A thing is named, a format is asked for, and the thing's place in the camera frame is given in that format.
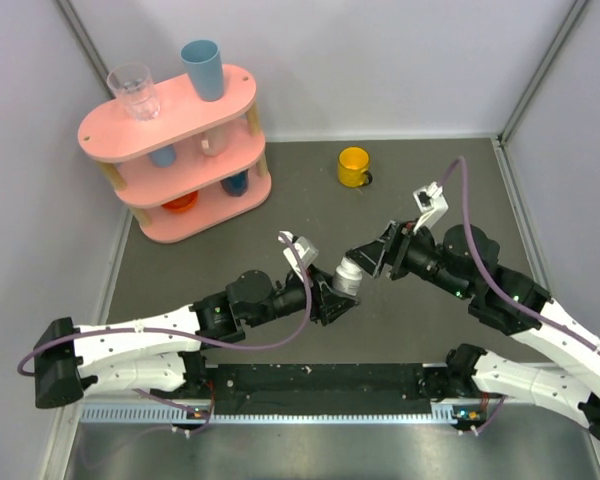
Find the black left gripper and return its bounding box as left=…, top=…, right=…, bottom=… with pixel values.
left=246, top=265, right=360, bottom=328

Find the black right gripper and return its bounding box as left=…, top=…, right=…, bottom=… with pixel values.
left=344, top=216, right=472, bottom=300

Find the white pill bottle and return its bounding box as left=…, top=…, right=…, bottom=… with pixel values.
left=332, top=257, right=363, bottom=296

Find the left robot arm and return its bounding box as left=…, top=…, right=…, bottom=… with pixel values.
left=33, top=267, right=362, bottom=409

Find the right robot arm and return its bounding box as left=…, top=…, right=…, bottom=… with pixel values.
left=346, top=221, right=600, bottom=441

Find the yellow mug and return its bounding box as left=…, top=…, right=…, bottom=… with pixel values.
left=338, top=146, right=373, bottom=188

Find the dark blue faceted cup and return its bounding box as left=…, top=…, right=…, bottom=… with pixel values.
left=221, top=170, right=249, bottom=197

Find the orange plastic bowl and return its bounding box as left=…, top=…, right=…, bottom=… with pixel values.
left=161, top=191, right=199, bottom=214

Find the pink three-tier wooden shelf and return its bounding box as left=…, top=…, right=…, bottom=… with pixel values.
left=77, top=64, right=272, bottom=244

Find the small light blue cup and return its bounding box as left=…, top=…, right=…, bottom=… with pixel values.
left=148, top=145, right=177, bottom=168

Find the light blue plastic tumbler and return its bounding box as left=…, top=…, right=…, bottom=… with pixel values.
left=180, top=39, right=224, bottom=102

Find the clear drinking glass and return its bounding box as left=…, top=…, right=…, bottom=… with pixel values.
left=107, top=63, right=161, bottom=121

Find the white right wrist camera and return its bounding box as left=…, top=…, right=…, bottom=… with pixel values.
left=413, top=182, right=448, bottom=233

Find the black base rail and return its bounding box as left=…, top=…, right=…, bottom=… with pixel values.
left=208, top=363, right=455, bottom=416

